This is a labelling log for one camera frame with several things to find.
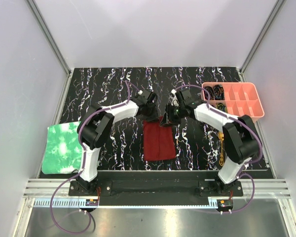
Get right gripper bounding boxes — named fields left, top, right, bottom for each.
left=159, top=103, right=185, bottom=128

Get red cloth napkin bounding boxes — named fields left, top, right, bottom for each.
left=143, top=118, right=176, bottom=161

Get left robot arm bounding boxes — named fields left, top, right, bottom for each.
left=76, top=90, right=158, bottom=196

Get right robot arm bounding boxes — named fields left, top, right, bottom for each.
left=160, top=87, right=262, bottom=196

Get gold spoon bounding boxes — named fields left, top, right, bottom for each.
left=218, top=131, right=224, bottom=167

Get pink compartment tray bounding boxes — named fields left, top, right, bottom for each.
left=202, top=82, right=264, bottom=122

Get green white cloth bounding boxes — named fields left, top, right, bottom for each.
left=41, top=121, right=82, bottom=175

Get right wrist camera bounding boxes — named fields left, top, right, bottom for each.
left=169, top=89, right=179, bottom=107

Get black orange hair ties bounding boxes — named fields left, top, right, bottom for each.
left=203, top=85, right=215, bottom=100

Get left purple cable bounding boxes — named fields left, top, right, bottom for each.
left=50, top=80, right=141, bottom=235

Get purple cable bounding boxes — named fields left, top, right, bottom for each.
left=50, top=80, right=141, bottom=235
left=171, top=85, right=263, bottom=214

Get black red hair ties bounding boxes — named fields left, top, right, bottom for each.
left=213, top=84, right=225, bottom=100

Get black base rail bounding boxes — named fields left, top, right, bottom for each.
left=69, top=170, right=244, bottom=208

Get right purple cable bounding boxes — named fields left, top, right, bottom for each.
left=171, top=85, right=263, bottom=214

